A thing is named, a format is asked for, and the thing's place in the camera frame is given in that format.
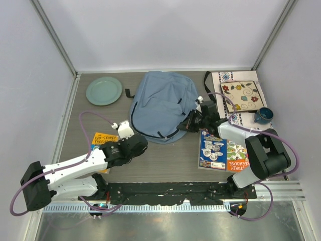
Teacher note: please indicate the blue illustrated book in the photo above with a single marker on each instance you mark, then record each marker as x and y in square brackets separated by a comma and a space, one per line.
[212, 152]

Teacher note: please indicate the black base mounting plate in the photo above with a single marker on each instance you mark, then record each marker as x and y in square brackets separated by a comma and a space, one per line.
[171, 193]

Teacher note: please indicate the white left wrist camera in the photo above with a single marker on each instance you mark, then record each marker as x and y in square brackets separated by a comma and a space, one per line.
[123, 129]

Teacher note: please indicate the yellow 130-storey treehouse book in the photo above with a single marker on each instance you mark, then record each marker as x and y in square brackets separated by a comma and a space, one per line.
[101, 138]

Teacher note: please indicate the dark blue mug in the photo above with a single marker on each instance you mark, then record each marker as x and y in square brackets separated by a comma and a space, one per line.
[263, 116]

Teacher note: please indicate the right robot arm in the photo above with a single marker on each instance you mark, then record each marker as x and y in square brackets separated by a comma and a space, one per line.
[251, 155]

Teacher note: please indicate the slotted cable duct rail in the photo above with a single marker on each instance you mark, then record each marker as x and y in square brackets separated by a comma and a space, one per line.
[185, 207]

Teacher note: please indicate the teal round plate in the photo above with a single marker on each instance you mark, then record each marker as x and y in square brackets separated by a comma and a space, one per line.
[104, 91]

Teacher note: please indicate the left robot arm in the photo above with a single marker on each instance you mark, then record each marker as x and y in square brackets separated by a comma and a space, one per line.
[79, 176]

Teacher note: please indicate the orange 78-storey treehouse book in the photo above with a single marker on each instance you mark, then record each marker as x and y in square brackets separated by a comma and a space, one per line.
[237, 157]

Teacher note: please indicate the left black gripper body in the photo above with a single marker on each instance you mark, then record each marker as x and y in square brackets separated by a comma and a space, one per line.
[130, 156]

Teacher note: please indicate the floral square plate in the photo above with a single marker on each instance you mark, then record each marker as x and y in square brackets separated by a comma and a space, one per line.
[243, 94]

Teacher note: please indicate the light blue backpack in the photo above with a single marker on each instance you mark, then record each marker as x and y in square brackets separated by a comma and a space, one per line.
[161, 102]

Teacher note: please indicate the patterned white placemat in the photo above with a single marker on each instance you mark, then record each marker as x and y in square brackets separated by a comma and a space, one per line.
[225, 106]

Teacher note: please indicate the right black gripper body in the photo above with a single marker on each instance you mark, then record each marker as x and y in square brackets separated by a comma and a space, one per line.
[197, 121]

